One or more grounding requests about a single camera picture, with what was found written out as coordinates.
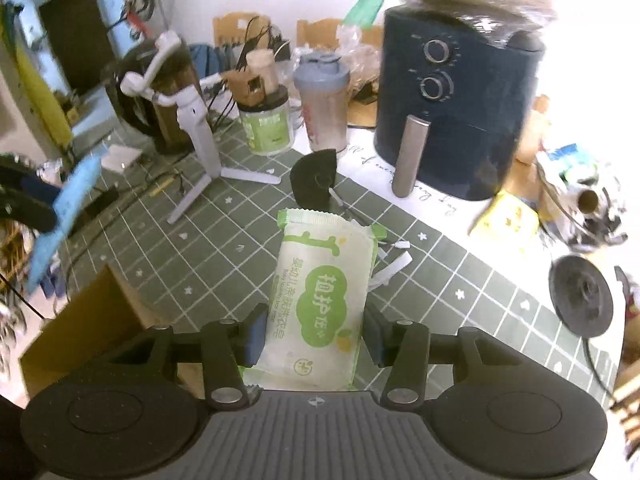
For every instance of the grey lid shaker bottle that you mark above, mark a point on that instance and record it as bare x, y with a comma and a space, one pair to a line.
322, 105

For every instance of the blue green packet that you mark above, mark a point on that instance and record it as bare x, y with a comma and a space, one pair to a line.
567, 156

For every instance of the crinkled clear plastic wrap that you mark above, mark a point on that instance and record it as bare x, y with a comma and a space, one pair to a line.
355, 50

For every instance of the yellow cloth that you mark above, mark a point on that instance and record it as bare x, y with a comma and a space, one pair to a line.
40, 90

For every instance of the yellow wipes packet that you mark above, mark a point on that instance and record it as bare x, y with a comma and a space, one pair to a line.
507, 217

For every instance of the beige cylinder bottle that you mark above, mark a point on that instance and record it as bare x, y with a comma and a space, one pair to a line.
262, 70

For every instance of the green grid tablecloth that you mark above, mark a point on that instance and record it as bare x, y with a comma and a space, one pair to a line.
225, 240

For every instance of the light blue cabinet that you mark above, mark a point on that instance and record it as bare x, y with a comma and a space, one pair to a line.
110, 20

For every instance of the black folded face mask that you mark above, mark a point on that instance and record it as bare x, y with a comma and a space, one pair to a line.
315, 175

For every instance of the black electric kettle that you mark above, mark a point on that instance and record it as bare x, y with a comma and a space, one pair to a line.
150, 110

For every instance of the glass bowl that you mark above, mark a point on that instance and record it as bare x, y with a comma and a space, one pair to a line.
575, 220

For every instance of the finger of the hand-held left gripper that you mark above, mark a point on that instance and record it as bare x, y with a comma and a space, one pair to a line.
25, 184
27, 212

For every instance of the tan wooden block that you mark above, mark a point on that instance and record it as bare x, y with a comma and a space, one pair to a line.
532, 130

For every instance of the blue rubber glove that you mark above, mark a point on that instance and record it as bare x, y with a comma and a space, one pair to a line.
67, 205

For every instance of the white phone gimbal tripod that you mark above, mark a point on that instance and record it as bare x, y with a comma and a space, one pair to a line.
200, 135

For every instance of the white power adapter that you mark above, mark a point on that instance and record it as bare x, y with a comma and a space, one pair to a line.
120, 157

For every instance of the small wooden stick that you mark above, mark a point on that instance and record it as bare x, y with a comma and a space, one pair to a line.
165, 183

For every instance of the brown cardboard box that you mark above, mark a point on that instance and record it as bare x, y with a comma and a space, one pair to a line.
75, 320

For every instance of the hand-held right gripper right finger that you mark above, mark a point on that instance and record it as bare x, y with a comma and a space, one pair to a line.
377, 340

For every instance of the green label jar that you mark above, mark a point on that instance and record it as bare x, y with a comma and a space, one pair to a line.
267, 127

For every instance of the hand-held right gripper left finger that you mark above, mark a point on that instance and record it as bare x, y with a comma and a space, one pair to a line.
255, 335

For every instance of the dark blue air fryer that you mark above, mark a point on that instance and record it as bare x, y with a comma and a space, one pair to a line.
465, 125

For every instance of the green white soap packet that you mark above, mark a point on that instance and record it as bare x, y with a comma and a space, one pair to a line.
320, 305

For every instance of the black round kettle base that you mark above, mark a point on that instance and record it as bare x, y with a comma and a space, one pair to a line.
580, 295

